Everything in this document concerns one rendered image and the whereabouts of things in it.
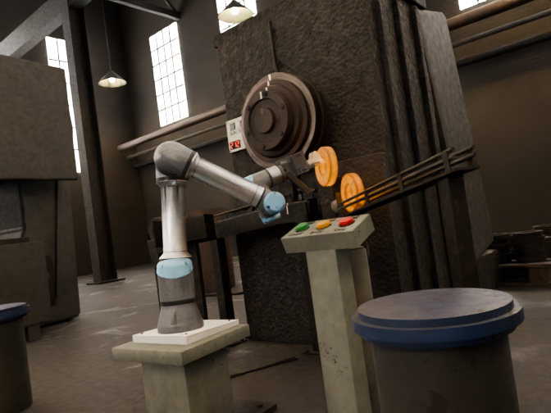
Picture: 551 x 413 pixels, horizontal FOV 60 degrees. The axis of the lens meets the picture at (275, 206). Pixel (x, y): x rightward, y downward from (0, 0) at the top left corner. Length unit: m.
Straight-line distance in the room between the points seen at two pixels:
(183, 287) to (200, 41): 10.96
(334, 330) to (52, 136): 3.68
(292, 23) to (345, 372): 1.78
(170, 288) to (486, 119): 7.13
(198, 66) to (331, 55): 9.99
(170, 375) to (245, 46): 1.82
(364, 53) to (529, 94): 6.00
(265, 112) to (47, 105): 2.76
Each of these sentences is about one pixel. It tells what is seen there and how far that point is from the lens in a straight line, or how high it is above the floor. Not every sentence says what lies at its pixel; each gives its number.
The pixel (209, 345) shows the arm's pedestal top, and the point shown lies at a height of 0.29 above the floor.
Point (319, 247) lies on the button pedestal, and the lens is 1.30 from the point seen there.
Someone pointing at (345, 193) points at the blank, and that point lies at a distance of 1.97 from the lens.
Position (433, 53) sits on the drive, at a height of 1.44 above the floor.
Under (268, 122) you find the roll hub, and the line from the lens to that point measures 2.26.
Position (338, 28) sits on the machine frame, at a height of 1.49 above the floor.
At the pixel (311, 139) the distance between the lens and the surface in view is 2.22.
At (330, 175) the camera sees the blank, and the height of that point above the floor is 0.78.
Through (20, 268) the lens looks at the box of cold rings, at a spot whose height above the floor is 0.55.
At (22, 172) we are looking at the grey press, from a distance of 4.40.
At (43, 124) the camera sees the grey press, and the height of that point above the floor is 1.73.
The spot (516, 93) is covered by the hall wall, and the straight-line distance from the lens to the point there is 8.20.
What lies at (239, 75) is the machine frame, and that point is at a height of 1.47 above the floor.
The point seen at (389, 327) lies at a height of 0.42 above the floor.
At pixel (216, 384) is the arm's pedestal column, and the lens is 1.66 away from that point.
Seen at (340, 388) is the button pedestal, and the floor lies 0.17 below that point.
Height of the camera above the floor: 0.62
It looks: 2 degrees up
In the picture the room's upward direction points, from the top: 8 degrees counter-clockwise
